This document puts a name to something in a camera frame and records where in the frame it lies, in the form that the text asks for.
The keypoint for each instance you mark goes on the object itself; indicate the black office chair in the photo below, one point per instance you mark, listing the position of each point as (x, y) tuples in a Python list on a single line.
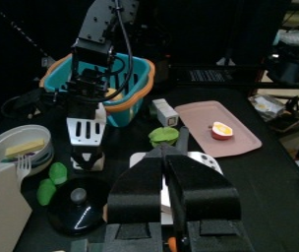
[(291, 62)]

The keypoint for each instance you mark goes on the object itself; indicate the black equipment with grille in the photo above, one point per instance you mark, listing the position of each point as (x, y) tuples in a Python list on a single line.
[(207, 75)]

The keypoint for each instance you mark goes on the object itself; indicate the green toy pea pod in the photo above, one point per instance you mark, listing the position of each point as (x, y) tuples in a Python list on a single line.
[(45, 192), (58, 173)]

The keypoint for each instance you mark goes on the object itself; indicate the yellow toy cheese slice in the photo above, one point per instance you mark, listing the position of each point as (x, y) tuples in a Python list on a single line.
[(25, 147)]

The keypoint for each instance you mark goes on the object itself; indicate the orange toy carrot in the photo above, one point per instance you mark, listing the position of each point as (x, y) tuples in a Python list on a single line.
[(170, 245)]

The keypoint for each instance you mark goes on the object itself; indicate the teal basket orange rim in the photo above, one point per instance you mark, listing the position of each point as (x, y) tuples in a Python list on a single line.
[(136, 82)]

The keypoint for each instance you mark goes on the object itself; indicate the white utensil holder box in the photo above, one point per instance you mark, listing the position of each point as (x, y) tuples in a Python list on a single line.
[(1, 210)]

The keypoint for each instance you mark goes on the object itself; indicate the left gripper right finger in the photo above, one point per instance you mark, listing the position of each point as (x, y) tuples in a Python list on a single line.
[(204, 197)]

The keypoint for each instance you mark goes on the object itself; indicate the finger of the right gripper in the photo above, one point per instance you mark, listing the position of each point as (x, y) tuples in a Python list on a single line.
[(93, 156), (78, 156)]

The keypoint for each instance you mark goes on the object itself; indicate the white toy bowl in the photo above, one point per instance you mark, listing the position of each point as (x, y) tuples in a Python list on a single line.
[(19, 136)]

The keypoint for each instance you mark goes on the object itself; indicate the black pot lid grey knob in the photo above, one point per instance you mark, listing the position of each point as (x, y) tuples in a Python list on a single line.
[(74, 210)]

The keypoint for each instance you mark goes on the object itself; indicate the brown cardboard box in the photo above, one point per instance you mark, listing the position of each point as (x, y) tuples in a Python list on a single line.
[(290, 128)]

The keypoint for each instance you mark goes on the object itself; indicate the yellow round toy food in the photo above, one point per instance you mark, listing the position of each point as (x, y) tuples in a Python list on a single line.
[(114, 94)]

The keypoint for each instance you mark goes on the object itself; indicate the red toy fruit half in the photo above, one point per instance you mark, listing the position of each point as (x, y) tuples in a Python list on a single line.
[(221, 130)]

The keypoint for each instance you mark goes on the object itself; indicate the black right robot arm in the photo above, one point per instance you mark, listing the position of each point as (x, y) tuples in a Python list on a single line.
[(98, 23)]

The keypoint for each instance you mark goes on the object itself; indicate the small white printed box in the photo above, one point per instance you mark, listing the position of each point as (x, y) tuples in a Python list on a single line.
[(165, 113)]

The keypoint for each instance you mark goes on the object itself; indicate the green toy lettuce leaf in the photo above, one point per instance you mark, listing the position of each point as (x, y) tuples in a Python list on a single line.
[(164, 135)]

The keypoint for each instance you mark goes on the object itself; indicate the clear plastic bag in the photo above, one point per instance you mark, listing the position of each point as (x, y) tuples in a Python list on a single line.
[(265, 105)]

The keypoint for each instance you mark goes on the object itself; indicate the white plastic fork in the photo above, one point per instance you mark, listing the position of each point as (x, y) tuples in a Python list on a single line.
[(22, 167)]

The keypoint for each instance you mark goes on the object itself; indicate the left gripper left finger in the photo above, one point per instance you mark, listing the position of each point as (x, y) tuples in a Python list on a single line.
[(133, 197)]

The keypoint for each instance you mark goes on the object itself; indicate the pink plastic tray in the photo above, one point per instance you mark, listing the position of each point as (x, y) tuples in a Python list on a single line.
[(225, 144)]

